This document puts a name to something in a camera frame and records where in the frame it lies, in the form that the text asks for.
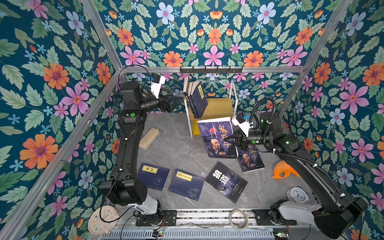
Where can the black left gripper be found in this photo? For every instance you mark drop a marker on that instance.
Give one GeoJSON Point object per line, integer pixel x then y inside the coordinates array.
{"type": "Point", "coordinates": [167, 106]}

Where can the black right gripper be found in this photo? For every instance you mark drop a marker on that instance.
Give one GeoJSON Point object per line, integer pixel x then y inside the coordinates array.
{"type": "Point", "coordinates": [241, 139]}

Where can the dark portrait book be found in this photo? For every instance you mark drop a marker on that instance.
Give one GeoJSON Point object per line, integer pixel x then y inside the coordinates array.
{"type": "Point", "coordinates": [249, 159]}
{"type": "Point", "coordinates": [214, 132]}

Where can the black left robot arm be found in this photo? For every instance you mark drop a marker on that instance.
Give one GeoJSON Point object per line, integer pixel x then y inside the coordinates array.
{"type": "Point", "coordinates": [123, 187]}

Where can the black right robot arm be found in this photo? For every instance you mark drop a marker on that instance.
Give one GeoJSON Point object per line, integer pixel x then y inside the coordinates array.
{"type": "Point", "coordinates": [336, 210]}

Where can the black book on shelf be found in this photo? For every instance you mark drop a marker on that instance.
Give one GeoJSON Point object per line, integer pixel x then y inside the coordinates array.
{"type": "Point", "coordinates": [187, 95]}

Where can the beige oblong pad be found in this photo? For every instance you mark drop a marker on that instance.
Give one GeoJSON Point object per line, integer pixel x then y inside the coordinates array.
{"type": "Point", "coordinates": [149, 138]}

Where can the wooden white bookshelf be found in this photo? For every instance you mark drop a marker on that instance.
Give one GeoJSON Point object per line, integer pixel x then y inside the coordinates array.
{"type": "Point", "coordinates": [217, 107]}

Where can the black wolf cover book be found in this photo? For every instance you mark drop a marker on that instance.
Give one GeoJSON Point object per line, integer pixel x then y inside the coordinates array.
{"type": "Point", "coordinates": [226, 181]}

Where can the orange gourd toy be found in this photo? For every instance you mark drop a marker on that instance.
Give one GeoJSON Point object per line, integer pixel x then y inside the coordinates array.
{"type": "Point", "coordinates": [282, 170]}

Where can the white alarm clock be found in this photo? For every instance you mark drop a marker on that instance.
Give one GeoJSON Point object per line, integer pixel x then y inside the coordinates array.
{"type": "Point", "coordinates": [297, 195]}

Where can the cream round clock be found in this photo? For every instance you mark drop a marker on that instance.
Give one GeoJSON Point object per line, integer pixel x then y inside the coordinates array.
{"type": "Point", "coordinates": [103, 220]}

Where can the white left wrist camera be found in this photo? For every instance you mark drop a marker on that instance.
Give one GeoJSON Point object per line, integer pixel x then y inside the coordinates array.
{"type": "Point", "coordinates": [156, 84]}

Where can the black hook rail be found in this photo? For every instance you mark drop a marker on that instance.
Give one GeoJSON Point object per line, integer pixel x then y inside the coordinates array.
{"type": "Point", "coordinates": [209, 70]}

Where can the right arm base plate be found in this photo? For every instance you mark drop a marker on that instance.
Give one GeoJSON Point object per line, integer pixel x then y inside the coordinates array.
{"type": "Point", "coordinates": [264, 217]}

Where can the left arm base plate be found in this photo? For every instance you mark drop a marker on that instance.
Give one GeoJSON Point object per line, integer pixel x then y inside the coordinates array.
{"type": "Point", "coordinates": [165, 218]}

